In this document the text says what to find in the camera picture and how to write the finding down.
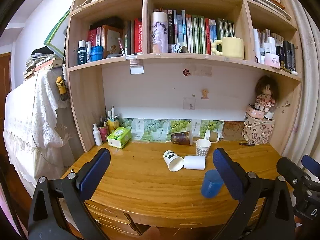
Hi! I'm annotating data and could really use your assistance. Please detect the blue plastic cup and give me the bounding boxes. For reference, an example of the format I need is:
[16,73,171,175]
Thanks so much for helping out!
[201,170,224,198]

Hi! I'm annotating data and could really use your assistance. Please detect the white plastic cup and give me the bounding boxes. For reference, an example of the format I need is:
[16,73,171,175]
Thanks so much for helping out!
[183,155,206,170]

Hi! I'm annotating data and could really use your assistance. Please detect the grey checkered paper cup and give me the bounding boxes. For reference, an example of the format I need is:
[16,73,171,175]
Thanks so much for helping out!
[196,139,212,157]

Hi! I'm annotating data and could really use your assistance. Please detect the brown sleeve paper cup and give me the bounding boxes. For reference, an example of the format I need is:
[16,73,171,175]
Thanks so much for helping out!
[204,130,220,142]

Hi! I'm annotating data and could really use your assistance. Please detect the red pen holder cup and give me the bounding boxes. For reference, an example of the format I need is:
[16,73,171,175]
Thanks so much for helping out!
[98,126,109,142]

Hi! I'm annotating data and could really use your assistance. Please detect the white panda paper cup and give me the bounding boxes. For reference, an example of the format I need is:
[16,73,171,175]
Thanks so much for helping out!
[163,150,184,172]

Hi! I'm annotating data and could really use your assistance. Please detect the dark patterned paper cup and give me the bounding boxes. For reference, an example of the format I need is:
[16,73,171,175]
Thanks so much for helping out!
[171,131,193,146]

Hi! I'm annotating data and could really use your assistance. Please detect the letter print fabric bag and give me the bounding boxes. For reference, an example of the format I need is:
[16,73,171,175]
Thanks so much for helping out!
[242,113,274,145]

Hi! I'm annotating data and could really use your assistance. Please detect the black pen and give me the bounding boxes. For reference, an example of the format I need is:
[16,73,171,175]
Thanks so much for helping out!
[239,142,255,147]

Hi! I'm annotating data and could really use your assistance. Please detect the pink case on bag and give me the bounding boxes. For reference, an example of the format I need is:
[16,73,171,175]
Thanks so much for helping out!
[246,105,265,119]

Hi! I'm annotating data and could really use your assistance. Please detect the white spray bottle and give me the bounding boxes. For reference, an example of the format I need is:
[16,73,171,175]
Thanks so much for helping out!
[93,124,103,146]

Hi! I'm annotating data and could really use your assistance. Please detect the white lace cloth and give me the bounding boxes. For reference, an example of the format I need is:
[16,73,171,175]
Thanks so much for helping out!
[3,70,74,185]

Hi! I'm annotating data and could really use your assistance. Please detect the doll with brown hair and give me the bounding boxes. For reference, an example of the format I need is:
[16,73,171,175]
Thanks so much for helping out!
[254,75,279,114]

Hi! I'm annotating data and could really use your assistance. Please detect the green tissue box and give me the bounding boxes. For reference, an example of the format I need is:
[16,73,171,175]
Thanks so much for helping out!
[107,127,131,149]

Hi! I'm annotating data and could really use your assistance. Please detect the grape picture poster strip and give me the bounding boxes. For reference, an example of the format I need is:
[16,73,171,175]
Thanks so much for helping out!
[119,118,224,142]

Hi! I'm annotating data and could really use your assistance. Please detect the pale yellow mug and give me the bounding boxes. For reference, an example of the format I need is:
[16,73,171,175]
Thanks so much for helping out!
[211,37,245,60]

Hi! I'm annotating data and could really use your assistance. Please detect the dark blue bottle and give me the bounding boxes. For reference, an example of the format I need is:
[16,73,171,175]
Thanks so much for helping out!
[77,40,87,65]

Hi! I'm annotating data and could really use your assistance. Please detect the blue jar on shelf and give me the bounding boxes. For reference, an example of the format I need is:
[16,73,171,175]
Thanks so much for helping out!
[90,46,104,61]

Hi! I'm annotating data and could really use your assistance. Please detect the wooden bookshelf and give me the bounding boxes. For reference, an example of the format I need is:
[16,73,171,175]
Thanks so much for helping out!
[67,0,303,153]

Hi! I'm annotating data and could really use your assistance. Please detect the lilac floral thermos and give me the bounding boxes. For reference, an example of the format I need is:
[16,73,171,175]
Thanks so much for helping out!
[150,11,168,54]

